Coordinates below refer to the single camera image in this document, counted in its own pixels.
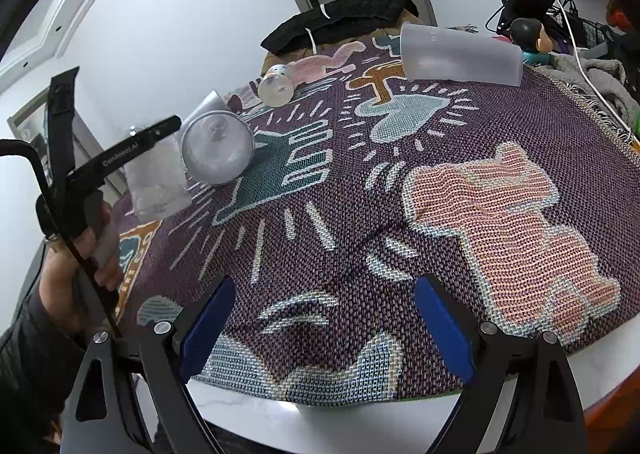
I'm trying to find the black wire rack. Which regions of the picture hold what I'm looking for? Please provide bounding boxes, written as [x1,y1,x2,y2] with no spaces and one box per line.
[562,0,623,57]

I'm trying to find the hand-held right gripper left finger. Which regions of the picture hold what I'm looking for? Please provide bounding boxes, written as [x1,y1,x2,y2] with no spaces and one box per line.
[60,276,238,454]

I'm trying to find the grey fleece cloth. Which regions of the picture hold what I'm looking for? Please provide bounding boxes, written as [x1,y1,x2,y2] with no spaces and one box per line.
[547,53,640,135]

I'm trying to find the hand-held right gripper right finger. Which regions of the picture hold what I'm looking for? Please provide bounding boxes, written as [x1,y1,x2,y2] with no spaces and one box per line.
[414,274,588,454]

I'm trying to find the person's left forearm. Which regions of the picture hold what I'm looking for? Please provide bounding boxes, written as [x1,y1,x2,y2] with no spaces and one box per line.
[0,291,98,454]

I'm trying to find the person's left hand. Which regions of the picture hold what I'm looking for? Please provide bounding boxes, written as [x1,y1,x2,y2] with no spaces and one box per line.
[39,201,125,337]

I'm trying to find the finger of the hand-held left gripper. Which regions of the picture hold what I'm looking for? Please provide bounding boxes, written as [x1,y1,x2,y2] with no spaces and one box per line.
[46,66,82,207]
[66,115,183,191]

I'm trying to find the large frosted plastic cup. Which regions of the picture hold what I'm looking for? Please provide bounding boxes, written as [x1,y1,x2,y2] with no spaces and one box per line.
[399,22,524,87]

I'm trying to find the translucent grey plastic cup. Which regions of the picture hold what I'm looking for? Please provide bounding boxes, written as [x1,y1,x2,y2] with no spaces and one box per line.
[180,89,257,187]

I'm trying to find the black electronic device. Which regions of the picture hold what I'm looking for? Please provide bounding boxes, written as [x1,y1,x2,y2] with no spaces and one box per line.
[497,0,557,35]

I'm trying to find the black-haired doll figure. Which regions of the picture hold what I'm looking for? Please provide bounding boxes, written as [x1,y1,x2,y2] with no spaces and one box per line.
[509,17,555,66]

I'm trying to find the small translucent plastic cup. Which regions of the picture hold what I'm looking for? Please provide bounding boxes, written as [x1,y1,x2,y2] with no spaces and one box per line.
[257,63,296,109]

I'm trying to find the clear plastic bag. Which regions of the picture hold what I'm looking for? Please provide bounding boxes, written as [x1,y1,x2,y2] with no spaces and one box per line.
[121,123,192,224]

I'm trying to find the printed woven blanket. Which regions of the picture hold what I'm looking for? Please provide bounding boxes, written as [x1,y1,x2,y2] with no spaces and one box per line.
[107,31,640,407]

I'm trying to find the long white cable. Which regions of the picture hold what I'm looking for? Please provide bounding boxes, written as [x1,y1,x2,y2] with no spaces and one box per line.
[552,0,636,145]

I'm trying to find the thin white cable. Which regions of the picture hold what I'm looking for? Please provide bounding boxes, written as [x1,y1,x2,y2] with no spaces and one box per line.
[305,4,332,57]

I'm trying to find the black knitted cloth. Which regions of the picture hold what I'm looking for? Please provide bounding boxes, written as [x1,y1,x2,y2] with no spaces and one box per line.
[260,0,420,55]

